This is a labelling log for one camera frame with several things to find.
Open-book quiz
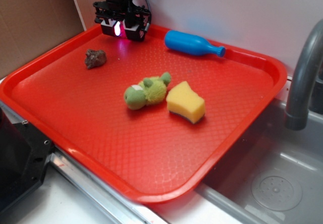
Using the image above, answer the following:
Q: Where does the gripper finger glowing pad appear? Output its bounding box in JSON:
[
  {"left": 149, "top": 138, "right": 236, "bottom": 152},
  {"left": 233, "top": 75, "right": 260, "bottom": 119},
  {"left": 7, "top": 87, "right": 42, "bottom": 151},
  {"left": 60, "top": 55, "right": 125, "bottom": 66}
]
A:
[
  {"left": 125, "top": 24, "right": 146, "bottom": 42},
  {"left": 101, "top": 19, "right": 120, "bottom": 36}
]

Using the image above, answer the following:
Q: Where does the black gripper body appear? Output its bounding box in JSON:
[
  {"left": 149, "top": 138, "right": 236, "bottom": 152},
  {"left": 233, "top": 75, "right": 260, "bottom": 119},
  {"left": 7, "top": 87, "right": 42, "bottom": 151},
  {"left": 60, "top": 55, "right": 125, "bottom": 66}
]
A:
[{"left": 93, "top": 1, "right": 151, "bottom": 28}]

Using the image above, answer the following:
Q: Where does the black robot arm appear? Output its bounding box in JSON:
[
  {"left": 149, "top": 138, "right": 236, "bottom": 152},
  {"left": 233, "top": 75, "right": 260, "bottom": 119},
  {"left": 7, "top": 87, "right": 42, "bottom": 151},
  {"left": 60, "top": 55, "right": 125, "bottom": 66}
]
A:
[{"left": 93, "top": 0, "right": 152, "bottom": 42}]

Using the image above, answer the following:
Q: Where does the brown rock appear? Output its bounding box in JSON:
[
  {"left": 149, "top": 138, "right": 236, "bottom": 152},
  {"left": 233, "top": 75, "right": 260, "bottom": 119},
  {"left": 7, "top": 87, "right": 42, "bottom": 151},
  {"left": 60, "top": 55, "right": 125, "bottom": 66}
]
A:
[{"left": 84, "top": 49, "right": 107, "bottom": 70}]

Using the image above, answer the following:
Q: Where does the blue plastic toy bottle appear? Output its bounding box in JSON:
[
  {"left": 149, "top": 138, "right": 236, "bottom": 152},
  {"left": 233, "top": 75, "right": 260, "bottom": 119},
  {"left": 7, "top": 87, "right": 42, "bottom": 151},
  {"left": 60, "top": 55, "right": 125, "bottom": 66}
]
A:
[{"left": 164, "top": 30, "right": 226, "bottom": 58}]

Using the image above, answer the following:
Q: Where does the green plush turtle toy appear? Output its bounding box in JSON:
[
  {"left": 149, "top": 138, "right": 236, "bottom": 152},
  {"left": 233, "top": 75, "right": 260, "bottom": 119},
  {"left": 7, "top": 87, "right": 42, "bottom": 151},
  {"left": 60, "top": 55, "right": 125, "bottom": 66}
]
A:
[{"left": 124, "top": 72, "right": 171, "bottom": 110}]

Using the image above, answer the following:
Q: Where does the brown cardboard panel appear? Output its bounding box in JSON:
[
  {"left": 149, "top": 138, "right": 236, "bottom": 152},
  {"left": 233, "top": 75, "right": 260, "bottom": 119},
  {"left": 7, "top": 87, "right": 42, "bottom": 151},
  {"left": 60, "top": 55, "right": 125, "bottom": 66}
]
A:
[{"left": 1, "top": 0, "right": 83, "bottom": 78}]

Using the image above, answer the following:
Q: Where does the yellow sponge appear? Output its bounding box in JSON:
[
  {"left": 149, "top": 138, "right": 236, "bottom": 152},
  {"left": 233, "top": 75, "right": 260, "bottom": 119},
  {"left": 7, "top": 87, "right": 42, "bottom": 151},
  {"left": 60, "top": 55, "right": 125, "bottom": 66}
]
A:
[{"left": 166, "top": 81, "right": 205, "bottom": 124}]

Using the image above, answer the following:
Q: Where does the red plastic tray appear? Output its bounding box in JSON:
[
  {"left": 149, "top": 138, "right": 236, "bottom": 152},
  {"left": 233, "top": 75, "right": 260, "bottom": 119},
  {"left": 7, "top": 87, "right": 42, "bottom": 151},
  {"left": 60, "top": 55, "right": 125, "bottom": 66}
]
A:
[{"left": 1, "top": 25, "right": 287, "bottom": 203}]

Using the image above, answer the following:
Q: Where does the grey toy faucet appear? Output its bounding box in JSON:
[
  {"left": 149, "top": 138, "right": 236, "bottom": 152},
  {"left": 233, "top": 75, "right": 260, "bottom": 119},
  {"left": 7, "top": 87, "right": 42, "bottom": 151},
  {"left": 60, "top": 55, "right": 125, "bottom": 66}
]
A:
[{"left": 284, "top": 20, "right": 322, "bottom": 131}]

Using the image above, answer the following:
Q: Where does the grey toy sink basin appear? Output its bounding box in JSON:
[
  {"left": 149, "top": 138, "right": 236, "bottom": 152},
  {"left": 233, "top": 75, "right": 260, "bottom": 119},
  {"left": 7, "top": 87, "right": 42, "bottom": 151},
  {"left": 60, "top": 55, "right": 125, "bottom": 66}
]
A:
[{"left": 196, "top": 100, "right": 322, "bottom": 223}]

